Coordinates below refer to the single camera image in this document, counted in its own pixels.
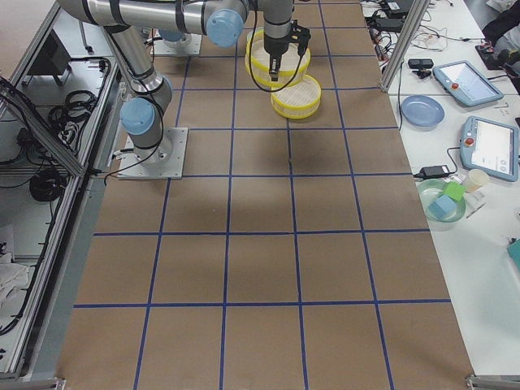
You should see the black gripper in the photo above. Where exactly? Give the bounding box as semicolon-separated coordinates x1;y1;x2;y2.
264;19;311;82

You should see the yellow steamer top layer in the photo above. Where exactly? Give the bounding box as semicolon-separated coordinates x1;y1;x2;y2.
245;28;313;93

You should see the yellow steamer layer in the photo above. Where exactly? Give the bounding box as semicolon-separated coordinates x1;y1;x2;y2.
245;28;313;93
271;75;322;119

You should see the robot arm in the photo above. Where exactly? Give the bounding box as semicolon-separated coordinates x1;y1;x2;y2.
59;1;310;165

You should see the yellow steamer bottom layer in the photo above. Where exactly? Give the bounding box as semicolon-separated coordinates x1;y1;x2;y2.
271;75;322;119

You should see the black webcam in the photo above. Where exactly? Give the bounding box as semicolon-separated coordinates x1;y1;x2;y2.
408;58;434;80

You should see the blue plate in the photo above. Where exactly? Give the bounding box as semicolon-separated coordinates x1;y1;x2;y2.
401;95;444;128

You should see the teach pendant upper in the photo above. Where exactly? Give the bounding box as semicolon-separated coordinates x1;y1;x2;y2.
432;60;504;106

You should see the teach pendant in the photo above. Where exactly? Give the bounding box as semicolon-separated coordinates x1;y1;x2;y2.
460;116;519;182
432;60;504;106

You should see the black power brick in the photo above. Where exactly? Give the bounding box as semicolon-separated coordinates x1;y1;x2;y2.
415;165;451;180

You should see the green bowl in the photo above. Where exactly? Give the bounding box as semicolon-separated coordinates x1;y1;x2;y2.
417;179;466;223

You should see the green foam cube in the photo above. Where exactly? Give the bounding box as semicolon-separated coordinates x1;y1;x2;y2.
443;181;466;202

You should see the blue foam cube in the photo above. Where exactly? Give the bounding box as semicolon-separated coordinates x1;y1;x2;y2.
427;195;457;220

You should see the teach pendant lower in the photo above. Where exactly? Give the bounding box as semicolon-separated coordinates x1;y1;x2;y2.
460;116;519;182

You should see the beige cup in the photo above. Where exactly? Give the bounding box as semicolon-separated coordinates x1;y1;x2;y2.
462;169;490;193

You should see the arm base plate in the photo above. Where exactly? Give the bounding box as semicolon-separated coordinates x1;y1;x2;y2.
149;34;202;57
117;128;189;180

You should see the aluminium frame post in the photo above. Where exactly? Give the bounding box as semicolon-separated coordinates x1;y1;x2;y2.
379;0;430;93

